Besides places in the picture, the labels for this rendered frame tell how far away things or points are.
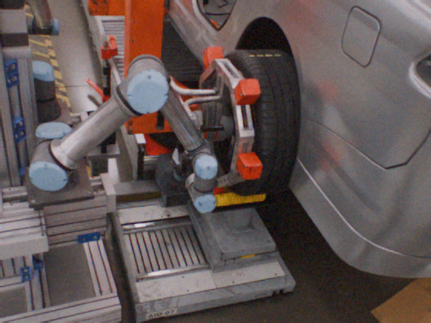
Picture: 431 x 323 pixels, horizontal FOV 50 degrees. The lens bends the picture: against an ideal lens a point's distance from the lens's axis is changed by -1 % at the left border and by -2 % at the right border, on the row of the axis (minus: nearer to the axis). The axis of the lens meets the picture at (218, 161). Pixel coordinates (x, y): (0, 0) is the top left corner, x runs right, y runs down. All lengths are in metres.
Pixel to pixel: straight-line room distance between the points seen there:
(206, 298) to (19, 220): 1.01
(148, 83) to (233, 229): 1.31
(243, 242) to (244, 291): 0.24
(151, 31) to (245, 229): 1.11
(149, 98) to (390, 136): 0.70
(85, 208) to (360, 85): 1.06
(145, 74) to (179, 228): 1.51
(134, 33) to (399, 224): 1.48
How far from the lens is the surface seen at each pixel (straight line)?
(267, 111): 1.84
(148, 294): 2.35
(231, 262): 2.43
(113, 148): 2.61
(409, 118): 1.37
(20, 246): 1.72
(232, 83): 1.88
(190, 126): 1.61
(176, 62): 4.16
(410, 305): 2.78
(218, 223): 2.51
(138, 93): 1.34
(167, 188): 2.59
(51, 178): 1.52
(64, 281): 2.24
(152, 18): 2.32
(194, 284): 2.40
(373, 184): 1.51
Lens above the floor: 1.91
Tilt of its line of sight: 35 degrees down
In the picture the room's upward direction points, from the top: 9 degrees clockwise
